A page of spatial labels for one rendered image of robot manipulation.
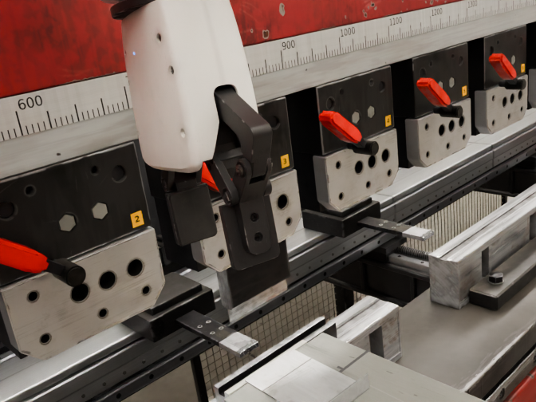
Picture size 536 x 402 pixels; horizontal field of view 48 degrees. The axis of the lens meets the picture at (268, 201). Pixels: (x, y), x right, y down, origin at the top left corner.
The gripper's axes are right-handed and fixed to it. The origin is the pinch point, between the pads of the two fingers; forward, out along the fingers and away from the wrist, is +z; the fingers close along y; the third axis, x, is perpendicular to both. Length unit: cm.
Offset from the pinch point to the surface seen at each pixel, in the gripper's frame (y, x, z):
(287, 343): -32.4, 19.5, 26.0
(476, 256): -39, 64, 29
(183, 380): -188, 48, 104
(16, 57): -15.8, -7.5, -14.9
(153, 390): -190, 35, 104
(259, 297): -29.5, 15.4, 17.1
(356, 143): -22.2, 28.7, 0.0
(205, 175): -16.5, 6.4, -1.7
